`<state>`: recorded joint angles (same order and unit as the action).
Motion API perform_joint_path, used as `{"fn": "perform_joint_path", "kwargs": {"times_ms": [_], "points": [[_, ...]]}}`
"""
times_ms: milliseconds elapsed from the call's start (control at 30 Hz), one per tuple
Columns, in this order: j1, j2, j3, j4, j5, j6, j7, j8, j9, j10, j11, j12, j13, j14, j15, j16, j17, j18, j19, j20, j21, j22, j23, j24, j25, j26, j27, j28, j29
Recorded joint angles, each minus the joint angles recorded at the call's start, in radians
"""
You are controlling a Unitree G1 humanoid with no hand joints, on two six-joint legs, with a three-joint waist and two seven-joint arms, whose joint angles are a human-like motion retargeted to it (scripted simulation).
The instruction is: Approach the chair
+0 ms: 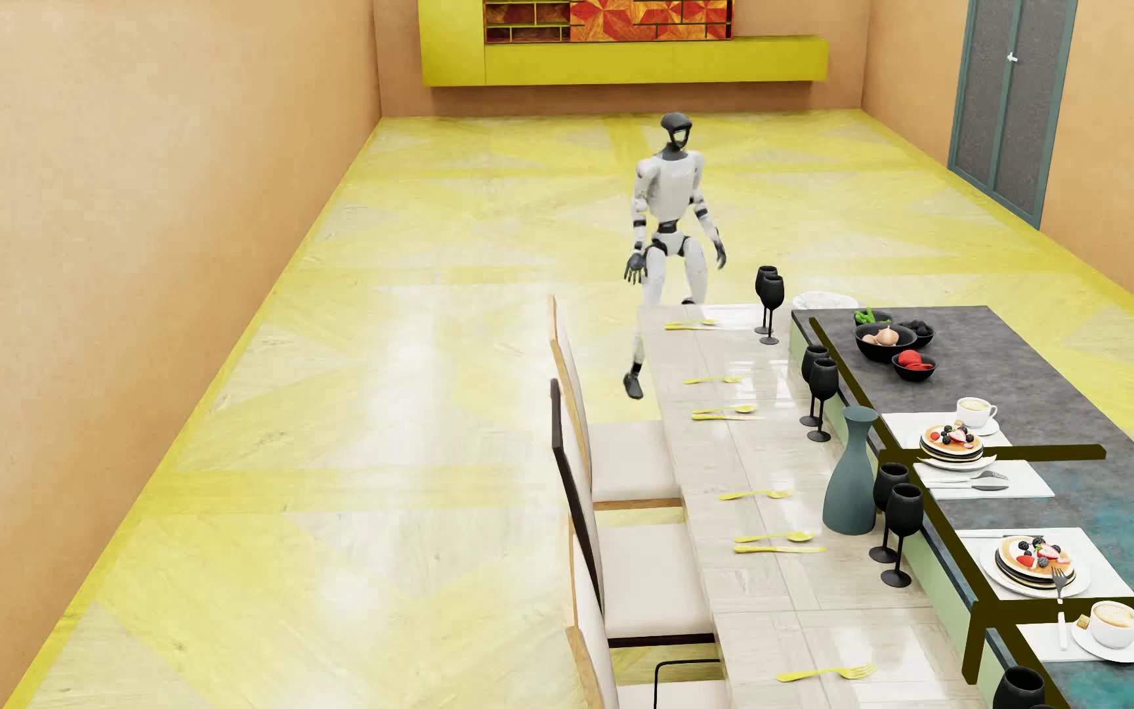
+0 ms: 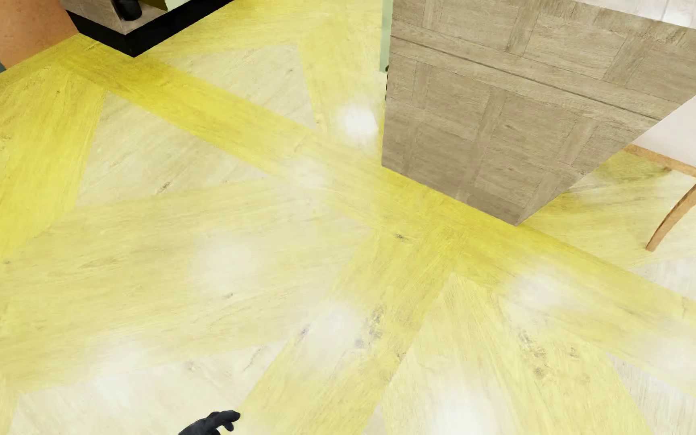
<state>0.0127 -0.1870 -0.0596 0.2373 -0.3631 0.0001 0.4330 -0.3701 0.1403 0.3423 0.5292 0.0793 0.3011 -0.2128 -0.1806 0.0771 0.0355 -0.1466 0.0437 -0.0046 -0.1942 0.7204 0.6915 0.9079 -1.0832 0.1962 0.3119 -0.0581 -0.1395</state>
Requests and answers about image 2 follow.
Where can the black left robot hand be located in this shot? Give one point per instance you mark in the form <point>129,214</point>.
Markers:
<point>212,425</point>

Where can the wooden chair with white seat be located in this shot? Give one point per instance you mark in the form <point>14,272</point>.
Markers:
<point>689,145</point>

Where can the small black object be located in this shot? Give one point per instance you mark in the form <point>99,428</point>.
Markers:
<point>127,8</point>

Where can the grey wood panel cabinet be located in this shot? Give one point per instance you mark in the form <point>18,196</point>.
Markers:
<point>505,102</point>

